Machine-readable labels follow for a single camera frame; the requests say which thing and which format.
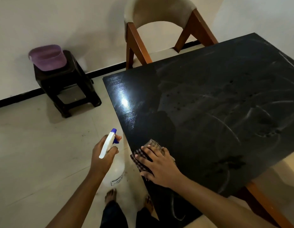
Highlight purple plastic tub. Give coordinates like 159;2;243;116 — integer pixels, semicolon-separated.
28;44;67;72

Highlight white blue-nozzle spray bottle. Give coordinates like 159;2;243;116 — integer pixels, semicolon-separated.
99;128;126;187

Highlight person's foot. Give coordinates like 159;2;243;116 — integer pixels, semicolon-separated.
104;188;118;205
143;196;154;212

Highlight brown wooden table leg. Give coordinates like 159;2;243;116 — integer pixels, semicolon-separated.
245;181;289;228

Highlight person's right forearm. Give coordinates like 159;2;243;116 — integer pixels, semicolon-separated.
165;174;278;228

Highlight person's left hand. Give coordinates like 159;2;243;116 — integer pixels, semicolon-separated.
89;134;123;179

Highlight person's left forearm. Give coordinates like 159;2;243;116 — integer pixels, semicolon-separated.
46;169;107;228

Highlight person's right hand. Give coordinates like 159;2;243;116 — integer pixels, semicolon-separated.
134;145;183;189

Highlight checked cleaning cloth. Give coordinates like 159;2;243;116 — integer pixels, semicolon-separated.
130;139;176;181

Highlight person's right foot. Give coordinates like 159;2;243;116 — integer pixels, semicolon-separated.
143;196;154;212

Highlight person's left foot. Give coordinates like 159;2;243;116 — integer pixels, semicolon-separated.
104;188;118;205

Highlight black plastic stool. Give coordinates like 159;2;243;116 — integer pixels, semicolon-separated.
34;50;102;119

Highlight beige upholstered wooden chair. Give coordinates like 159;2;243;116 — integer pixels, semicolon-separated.
124;0;219;70

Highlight person's dark trousers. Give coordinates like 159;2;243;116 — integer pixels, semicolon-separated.
100;200;160;228

